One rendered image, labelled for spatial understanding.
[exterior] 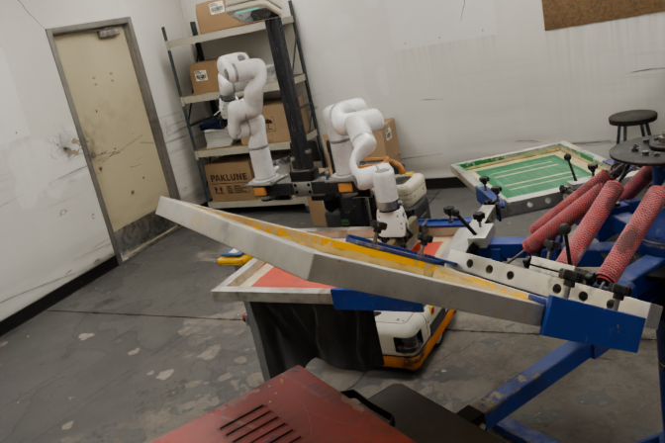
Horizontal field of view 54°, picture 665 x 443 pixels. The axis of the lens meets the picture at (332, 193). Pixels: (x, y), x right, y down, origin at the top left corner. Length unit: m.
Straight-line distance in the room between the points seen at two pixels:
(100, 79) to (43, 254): 1.70
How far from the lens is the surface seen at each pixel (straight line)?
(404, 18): 6.11
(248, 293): 2.27
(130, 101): 6.64
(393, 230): 2.23
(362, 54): 6.30
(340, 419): 1.32
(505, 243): 2.13
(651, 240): 2.03
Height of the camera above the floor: 1.85
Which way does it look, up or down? 16 degrees down
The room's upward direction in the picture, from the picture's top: 12 degrees counter-clockwise
